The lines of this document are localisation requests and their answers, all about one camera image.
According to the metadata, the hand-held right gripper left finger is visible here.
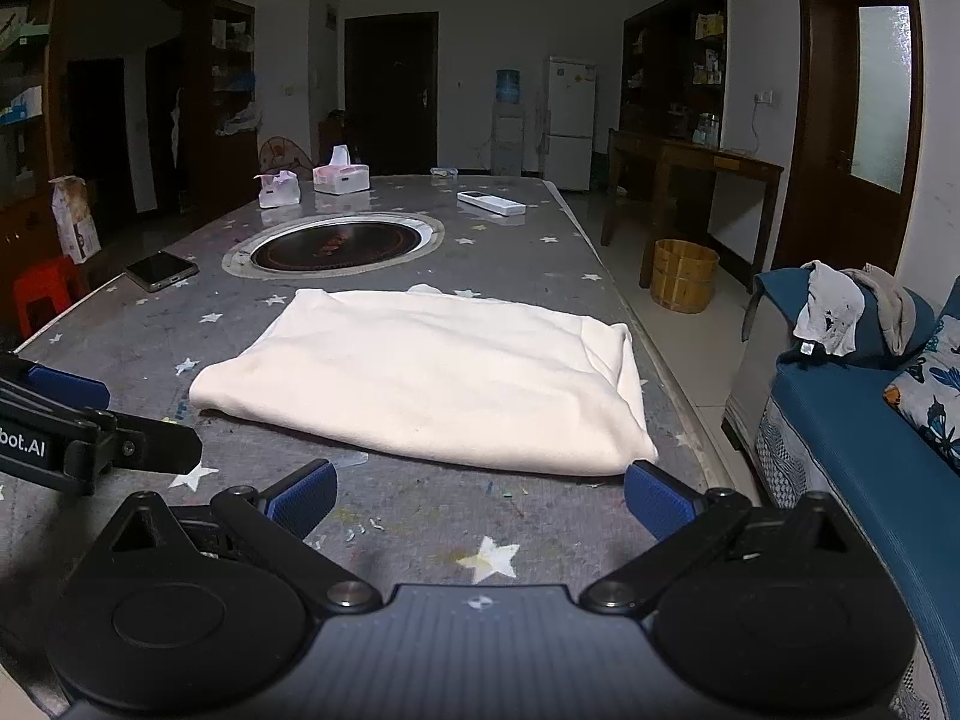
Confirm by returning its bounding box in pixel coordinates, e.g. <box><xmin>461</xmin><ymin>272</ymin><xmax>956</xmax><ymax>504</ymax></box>
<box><xmin>94</xmin><ymin>459</ymin><xmax>383</xmax><ymax>616</ymax></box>

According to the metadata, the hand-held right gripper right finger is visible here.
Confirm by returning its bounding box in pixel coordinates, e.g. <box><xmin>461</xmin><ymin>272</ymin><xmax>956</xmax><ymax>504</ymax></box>
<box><xmin>577</xmin><ymin>461</ymin><xmax>875</xmax><ymax>616</ymax></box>

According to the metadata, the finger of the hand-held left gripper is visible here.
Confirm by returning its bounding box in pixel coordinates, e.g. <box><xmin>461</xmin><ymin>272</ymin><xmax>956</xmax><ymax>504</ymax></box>
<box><xmin>64</xmin><ymin>409</ymin><xmax>203</xmax><ymax>496</ymax></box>
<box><xmin>15</xmin><ymin>361</ymin><xmax>112</xmax><ymax>412</ymax></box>

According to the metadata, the cream white garment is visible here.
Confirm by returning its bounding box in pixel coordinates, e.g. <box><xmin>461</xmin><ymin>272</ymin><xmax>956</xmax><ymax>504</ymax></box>
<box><xmin>189</xmin><ymin>283</ymin><xmax>659</xmax><ymax>477</ymax></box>

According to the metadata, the red plastic stool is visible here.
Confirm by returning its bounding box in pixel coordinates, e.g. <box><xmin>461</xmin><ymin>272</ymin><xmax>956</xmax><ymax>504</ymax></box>
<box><xmin>13</xmin><ymin>255</ymin><xmax>91</xmax><ymax>338</ymax></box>

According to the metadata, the dark smartphone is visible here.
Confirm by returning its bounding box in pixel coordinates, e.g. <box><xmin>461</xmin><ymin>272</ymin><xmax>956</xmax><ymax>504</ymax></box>
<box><xmin>124</xmin><ymin>251</ymin><xmax>200</xmax><ymax>293</ymax></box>

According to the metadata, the paper bag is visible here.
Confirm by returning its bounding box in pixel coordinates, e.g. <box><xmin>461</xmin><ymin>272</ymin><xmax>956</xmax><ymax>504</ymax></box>
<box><xmin>50</xmin><ymin>176</ymin><xmax>102</xmax><ymax>265</ymax></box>

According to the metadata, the blue sofa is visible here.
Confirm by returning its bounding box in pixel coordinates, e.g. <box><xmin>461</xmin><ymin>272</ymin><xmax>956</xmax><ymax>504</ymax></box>
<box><xmin>724</xmin><ymin>266</ymin><xmax>960</xmax><ymax>720</ymax></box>

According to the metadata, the wooden bucket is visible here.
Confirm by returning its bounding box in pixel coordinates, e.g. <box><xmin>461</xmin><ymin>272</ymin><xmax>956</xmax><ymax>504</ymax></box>
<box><xmin>649</xmin><ymin>238</ymin><xmax>719</xmax><ymax>314</ymax></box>

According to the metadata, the dark wooden cabinet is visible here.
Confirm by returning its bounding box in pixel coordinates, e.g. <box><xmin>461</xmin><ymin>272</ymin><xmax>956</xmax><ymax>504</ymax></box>
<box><xmin>0</xmin><ymin>0</ymin><xmax>68</xmax><ymax>271</ymax></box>

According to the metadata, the spotted white cloth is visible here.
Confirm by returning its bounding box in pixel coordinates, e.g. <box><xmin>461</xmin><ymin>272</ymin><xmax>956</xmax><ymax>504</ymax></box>
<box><xmin>793</xmin><ymin>261</ymin><xmax>867</xmax><ymax>357</ymax></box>

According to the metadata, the round built-in induction cooker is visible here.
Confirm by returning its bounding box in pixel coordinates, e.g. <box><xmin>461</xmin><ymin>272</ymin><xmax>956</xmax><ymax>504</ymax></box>
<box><xmin>221</xmin><ymin>211</ymin><xmax>446</xmax><ymax>281</ymax></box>

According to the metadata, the dark shelf with clutter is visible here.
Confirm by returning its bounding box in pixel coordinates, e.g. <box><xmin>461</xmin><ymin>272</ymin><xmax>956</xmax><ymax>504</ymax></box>
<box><xmin>184</xmin><ymin>0</ymin><xmax>260</xmax><ymax>222</ymax></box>

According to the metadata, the grey star-printed tablecloth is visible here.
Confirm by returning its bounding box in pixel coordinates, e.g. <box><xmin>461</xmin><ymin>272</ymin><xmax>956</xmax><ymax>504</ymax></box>
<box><xmin>0</xmin><ymin>174</ymin><xmax>743</xmax><ymax>720</ymax></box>

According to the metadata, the white soft tissue pack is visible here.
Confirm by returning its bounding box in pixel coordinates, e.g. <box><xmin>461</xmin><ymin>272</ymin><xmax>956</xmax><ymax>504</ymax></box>
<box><xmin>256</xmin><ymin>171</ymin><xmax>302</xmax><ymax>209</ymax></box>

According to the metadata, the leaf-patterned cushion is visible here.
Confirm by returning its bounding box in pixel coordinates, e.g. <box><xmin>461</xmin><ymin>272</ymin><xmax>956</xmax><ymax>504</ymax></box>
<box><xmin>883</xmin><ymin>315</ymin><xmax>960</xmax><ymax>473</ymax></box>

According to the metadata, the grey beige cloth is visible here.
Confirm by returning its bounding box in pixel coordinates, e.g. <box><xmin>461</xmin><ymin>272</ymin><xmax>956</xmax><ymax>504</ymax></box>
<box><xmin>859</xmin><ymin>264</ymin><xmax>938</xmax><ymax>355</ymax></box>

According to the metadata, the white tissue box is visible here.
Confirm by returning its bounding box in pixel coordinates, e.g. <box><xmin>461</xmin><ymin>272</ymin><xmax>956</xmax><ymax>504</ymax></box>
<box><xmin>313</xmin><ymin>144</ymin><xmax>371</xmax><ymax>194</ymax></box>

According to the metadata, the white remote control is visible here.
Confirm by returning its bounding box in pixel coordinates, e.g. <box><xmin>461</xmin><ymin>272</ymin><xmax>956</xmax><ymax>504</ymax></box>
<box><xmin>457</xmin><ymin>190</ymin><xmax>527</xmax><ymax>217</ymax></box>

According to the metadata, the brown wooden desk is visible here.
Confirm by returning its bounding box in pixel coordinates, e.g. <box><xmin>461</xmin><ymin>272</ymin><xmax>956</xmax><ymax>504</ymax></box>
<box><xmin>602</xmin><ymin>127</ymin><xmax>785</xmax><ymax>293</ymax></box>

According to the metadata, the brown door with frosted glass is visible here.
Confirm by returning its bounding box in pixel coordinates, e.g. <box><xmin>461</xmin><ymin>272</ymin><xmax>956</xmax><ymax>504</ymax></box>
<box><xmin>772</xmin><ymin>0</ymin><xmax>923</xmax><ymax>275</ymax></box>

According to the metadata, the white refrigerator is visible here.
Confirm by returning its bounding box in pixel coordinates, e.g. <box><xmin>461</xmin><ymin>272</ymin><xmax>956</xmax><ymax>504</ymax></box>
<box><xmin>544</xmin><ymin>56</ymin><xmax>599</xmax><ymax>192</ymax></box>

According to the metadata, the white water dispenser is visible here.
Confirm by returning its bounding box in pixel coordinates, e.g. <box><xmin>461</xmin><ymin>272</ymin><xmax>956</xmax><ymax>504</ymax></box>
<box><xmin>491</xmin><ymin>103</ymin><xmax>526</xmax><ymax>175</ymax></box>

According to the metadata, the dark wooden door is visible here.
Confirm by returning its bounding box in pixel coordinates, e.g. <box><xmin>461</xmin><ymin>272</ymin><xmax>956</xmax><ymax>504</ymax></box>
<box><xmin>343</xmin><ymin>12</ymin><xmax>440</xmax><ymax>177</ymax></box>

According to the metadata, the dark wooden bookshelf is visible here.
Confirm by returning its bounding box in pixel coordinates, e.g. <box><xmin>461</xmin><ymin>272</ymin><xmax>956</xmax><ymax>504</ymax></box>
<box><xmin>620</xmin><ymin>0</ymin><xmax>730</xmax><ymax>158</ymax></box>

